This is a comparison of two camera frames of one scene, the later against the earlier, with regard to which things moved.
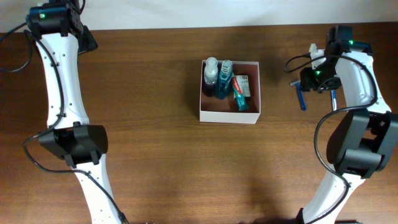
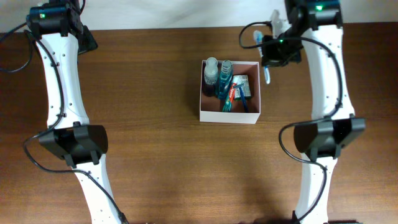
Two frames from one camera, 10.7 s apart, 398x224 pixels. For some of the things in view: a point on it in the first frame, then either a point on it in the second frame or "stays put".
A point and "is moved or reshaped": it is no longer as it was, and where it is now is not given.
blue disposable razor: [298, 83] → [243, 96]
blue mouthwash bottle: [225, 80] stays put
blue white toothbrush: [334, 99] is moved or reshaped
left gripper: [89, 43] stays put
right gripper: [307, 82] → [272, 56]
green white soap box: [244, 84] stays put
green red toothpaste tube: [242, 104] → [227, 106]
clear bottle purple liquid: [211, 76] stays put
